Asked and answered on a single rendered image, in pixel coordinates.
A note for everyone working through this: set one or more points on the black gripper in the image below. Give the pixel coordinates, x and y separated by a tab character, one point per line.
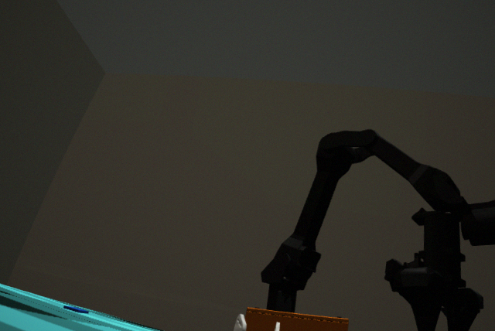
438	283

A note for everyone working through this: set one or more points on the blue flat bar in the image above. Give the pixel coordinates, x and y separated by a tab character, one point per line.
76	309

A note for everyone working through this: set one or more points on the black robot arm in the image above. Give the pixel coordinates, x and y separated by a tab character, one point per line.
296	259

